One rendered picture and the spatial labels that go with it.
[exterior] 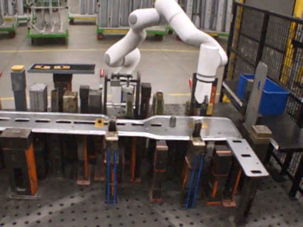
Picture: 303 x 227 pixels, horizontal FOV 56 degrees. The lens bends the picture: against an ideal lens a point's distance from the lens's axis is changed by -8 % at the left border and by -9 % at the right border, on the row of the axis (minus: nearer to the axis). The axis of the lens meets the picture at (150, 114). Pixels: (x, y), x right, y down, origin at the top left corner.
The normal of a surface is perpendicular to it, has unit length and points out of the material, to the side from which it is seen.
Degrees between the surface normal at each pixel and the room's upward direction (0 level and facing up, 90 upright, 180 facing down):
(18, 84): 90
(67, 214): 0
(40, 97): 90
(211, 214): 0
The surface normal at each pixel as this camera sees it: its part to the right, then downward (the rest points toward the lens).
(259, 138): 0.09, 0.41
